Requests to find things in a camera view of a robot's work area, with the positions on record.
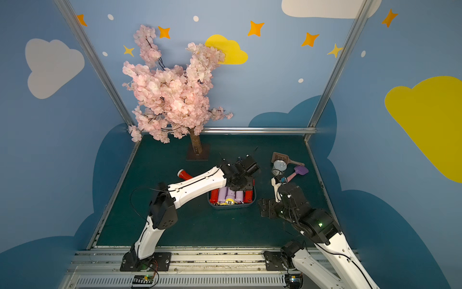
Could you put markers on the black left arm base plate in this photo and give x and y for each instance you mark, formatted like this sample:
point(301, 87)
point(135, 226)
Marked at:
point(159, 261)

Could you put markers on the green circuit board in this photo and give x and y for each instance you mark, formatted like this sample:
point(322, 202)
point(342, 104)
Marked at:
point(293, 281)
point(142, 281)

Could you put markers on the brown plastic litter scoop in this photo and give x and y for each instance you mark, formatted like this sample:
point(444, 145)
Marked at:
point(285, 158)

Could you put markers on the silver pull-tab tin can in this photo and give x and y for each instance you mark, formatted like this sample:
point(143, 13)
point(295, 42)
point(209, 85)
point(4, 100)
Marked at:
point(279, 167)

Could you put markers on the teal plastic storage box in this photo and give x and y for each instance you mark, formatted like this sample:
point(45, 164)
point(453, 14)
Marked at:
point(224, 206)

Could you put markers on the red flashlight group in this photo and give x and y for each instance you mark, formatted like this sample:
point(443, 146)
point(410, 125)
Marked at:
point(214, 196)

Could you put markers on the right green circuit board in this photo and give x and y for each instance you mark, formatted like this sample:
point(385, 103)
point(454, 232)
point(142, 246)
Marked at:
point(293, 281)

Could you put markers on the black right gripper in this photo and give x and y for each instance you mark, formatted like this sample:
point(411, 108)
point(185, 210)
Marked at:
point(272, 209)

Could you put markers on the aluminium frame rail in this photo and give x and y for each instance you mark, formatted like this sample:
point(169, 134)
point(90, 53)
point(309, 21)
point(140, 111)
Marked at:
point(257, 131)

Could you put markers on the left green circuit board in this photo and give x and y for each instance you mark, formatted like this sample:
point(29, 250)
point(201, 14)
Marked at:
point(142, 281)

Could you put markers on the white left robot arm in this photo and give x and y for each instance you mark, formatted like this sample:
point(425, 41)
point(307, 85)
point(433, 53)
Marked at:
point(163, 207)

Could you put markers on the purple flashlight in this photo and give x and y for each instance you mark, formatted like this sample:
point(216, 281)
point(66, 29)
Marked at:
point(239, 197)
point(222, 193)
point(230, 197)

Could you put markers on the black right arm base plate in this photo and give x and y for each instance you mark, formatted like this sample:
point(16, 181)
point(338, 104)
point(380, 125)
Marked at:
point(275, 261)

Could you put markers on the pink blossom artificial tree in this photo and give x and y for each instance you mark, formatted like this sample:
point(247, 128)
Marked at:
point(173, 102)

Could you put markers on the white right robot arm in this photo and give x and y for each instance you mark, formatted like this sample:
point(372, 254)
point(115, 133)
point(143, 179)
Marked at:
point(320, 228)

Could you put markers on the purple spatula with pink handle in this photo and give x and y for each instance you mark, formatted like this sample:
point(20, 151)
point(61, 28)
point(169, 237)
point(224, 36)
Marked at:
point(298, 170)

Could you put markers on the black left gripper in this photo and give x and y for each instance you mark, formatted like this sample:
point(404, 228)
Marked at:
point(240, 180)

